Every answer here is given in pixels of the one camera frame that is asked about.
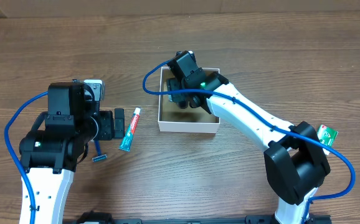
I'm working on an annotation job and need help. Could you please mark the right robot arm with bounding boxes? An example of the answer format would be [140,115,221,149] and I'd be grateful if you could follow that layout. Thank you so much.
[167,51,331,223]

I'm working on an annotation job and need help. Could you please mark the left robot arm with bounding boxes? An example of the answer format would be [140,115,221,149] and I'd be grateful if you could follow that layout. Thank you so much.
[19,79,125,223]

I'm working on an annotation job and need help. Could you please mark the colgate toothpaste tube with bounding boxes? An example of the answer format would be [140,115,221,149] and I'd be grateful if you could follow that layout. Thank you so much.
[119,108,141,152]

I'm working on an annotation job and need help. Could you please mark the blue disposable razor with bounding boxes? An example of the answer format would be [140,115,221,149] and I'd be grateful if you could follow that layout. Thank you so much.
[92,141,107,162]

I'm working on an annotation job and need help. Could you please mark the white cardboard box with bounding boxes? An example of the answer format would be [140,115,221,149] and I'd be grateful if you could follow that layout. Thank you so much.
[157,66,221,134]

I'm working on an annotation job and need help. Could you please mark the green white soap packet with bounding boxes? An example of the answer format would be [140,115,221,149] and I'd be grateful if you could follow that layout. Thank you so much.
[317,124,338,147]

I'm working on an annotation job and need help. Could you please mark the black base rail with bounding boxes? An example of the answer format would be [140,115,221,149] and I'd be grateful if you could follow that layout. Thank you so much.
[63,210,332,224]

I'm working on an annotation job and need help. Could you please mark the left blue cable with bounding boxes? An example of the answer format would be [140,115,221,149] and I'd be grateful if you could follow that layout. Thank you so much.
[4,90,49,224]

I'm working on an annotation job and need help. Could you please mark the blue cable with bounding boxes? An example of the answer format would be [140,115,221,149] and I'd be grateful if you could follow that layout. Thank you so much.
[142,58,356,224]
[4,90,49,224]

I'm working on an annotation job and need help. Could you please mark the right blue cable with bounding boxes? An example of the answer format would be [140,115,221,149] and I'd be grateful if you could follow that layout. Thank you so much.
[142,58,356,224]

